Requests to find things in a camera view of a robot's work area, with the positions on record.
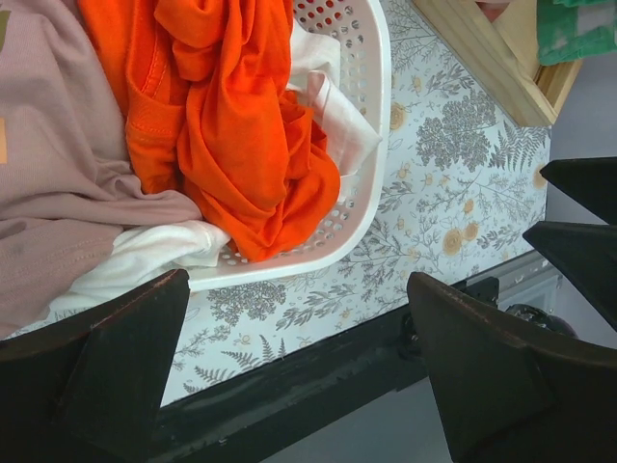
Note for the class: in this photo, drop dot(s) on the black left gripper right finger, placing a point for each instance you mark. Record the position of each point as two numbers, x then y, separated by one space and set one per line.
508 390

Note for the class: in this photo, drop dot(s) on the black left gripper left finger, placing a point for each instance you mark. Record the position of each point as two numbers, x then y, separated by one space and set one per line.
89 388

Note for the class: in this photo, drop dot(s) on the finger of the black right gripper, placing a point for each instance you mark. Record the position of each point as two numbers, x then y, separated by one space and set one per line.
591 182
586 255

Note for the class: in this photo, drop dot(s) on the orange t shirt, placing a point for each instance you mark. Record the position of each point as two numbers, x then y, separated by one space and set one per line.
202 87

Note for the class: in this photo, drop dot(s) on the mauve printed t shirt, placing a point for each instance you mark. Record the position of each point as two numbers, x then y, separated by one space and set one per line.
67 189

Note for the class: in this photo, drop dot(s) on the green tie-dye garment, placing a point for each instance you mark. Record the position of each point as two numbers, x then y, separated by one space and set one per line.
571 30

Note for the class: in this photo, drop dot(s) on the right wooden clothes rack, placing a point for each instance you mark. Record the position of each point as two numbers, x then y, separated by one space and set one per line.
502 56

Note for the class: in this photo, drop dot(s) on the white garment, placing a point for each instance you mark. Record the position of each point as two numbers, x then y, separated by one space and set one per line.
140 255

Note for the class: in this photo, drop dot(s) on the white plastic laundry basket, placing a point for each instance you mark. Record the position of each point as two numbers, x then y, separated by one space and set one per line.
341 64

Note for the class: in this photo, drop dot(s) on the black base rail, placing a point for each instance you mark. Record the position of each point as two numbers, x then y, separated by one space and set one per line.
267 396

